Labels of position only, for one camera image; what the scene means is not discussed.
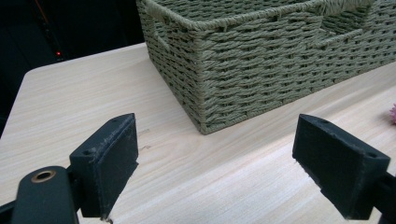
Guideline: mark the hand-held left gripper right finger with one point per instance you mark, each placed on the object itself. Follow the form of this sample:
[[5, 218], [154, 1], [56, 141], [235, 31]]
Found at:
[[339, 168]]

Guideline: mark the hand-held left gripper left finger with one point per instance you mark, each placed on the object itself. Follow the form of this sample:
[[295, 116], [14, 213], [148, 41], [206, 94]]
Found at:
[[106, 168]]

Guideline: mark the pink flower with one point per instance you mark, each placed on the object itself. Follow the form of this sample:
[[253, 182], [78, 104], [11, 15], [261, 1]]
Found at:
[[393, 114]]

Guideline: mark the green woven basket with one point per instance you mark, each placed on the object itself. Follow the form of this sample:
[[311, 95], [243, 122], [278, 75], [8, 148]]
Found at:
[[249, 62]]

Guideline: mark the dark stand with red light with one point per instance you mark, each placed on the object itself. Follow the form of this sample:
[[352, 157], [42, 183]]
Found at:
[[49, 34]]

